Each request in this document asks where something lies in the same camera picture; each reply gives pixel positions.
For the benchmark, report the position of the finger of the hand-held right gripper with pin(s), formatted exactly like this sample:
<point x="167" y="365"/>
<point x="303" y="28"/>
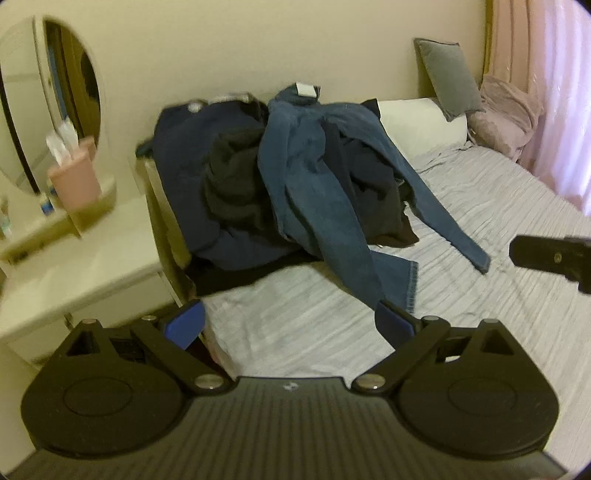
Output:
<point x="540" y="254"/>

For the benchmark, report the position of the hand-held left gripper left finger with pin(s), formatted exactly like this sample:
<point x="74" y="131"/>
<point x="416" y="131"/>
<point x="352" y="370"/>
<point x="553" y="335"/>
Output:
<point x="185" y="323"/>

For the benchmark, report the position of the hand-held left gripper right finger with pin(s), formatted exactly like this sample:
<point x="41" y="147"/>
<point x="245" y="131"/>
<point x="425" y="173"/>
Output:
<point x="392" y="323"/>

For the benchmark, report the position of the blue denim jeans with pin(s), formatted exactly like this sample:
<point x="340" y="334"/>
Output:
<point x="300" y="184"/>

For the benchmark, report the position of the grey striped bedsheet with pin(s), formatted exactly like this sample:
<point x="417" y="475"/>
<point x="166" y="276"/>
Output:
<point x="485" y="203"/>

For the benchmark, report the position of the cream bed headboard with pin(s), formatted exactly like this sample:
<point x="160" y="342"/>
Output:
<point x="168" y="217"/>

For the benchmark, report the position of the white vanity table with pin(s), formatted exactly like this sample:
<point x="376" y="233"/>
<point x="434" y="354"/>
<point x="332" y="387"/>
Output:
<point x="92" y="258"/>

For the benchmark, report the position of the black garment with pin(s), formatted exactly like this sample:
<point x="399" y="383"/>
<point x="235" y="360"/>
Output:
<point x="235" y="180"/>
<point x="374" y="184"/>

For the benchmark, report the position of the pink blanket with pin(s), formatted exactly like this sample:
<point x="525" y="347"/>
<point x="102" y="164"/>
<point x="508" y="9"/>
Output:
<point x="505" y="115"/>

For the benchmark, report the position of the pink curtain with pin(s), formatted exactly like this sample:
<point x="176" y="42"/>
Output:
<point x="554" y="92"/>

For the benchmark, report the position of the navy blue garment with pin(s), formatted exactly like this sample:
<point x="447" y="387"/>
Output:
<point x="180" y="152"/>

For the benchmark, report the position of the white pillow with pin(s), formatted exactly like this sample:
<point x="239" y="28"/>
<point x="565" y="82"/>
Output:
<point x="415" y="124"/>

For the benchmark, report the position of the small blue-labelled bottle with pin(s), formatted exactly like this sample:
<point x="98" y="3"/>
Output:
<point x="47" y="201"/>

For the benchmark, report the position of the grey cushion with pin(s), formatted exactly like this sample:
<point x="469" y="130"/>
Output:
<point x="450" y="76"/>

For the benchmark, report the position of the white packets in cup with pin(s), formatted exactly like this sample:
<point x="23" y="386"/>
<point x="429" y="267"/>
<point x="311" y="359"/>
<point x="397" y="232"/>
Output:
<point x="62" y="141"/>

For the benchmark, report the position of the oval white-framed mirror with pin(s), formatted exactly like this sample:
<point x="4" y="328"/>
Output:
<point x="27" y="101"/>

